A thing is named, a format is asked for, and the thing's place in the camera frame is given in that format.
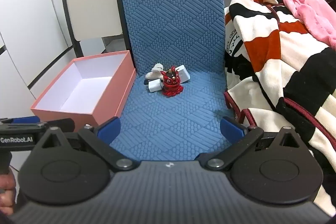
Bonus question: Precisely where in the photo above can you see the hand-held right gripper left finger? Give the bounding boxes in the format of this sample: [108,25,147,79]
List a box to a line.
[34,117,135,171]

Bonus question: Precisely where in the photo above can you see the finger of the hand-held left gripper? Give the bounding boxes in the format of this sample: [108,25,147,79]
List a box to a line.
[0,116,40,125]
[39,118,75,135]

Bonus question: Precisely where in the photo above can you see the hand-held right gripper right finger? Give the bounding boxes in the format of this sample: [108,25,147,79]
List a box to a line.
[206,117,303,171]

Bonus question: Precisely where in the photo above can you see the pink cardboard box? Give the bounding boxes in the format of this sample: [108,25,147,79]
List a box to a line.
[30,50,137,130]

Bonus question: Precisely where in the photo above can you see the small white charger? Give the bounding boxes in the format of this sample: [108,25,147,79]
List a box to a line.
[148,79,165,93]

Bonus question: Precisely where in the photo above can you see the large white charger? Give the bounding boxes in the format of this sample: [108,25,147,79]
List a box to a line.
[176,65,190,84]

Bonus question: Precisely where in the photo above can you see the white plush toy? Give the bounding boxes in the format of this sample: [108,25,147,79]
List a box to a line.
[145,63,165,81]

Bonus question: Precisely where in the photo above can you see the red lion figurine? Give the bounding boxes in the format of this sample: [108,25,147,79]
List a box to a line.
[160,66,184,97]

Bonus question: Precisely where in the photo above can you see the person's left hand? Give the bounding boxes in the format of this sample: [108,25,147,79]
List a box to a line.
[0,170,17,216]

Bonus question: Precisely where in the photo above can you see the striped fleece blanket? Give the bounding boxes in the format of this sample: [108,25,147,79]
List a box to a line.
[224,0,336,216]

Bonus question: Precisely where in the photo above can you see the white wardrobe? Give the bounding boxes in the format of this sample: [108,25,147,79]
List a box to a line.
[0,0,79,119]

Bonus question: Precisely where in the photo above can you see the cream folding chair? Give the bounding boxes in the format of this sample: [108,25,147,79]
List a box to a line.
[60,0,132,58]

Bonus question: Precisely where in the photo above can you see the blue textured mat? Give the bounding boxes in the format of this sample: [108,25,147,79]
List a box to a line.
[109,0,250,161]

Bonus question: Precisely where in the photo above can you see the pink fleece blanket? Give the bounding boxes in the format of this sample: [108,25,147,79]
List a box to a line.
[275,0,336,50]

